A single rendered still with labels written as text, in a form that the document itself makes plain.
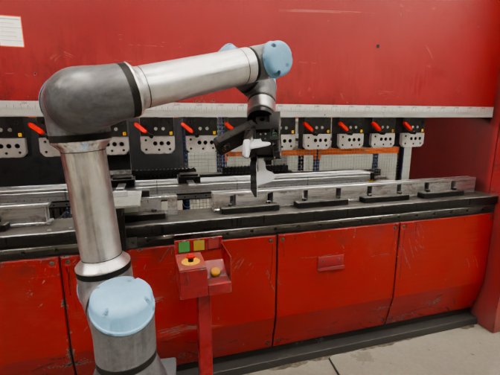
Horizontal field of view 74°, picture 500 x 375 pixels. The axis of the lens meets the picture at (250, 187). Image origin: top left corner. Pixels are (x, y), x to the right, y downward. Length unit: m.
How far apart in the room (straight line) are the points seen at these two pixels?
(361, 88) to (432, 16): 0.56
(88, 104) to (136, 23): 1.04
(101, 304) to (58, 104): 0.36
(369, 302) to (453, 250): 0.62
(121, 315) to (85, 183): 0.26
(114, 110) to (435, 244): 1.97
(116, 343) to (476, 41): 2.28
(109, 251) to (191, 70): 0.41
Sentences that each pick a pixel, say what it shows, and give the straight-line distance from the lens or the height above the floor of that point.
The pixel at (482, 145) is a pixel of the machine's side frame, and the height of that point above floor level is 1.17.
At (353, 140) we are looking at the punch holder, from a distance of 1.89.
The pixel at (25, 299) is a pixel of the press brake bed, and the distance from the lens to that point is 1.73.
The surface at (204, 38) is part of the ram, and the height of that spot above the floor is 1.68.
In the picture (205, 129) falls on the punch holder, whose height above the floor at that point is 1.28.
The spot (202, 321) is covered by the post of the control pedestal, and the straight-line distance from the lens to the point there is 1.47.
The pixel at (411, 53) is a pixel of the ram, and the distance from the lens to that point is 2.10.
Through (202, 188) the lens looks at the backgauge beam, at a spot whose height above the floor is 0.94.
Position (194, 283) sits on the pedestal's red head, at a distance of 1.32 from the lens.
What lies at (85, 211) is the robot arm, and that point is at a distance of 0.75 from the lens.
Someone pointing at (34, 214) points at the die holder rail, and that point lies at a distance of 1.71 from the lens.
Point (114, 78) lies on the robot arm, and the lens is 0.61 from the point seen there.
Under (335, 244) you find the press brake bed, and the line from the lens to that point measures 1.83.
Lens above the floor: 1.33
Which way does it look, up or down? 12 degrees down
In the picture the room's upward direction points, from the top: straight up
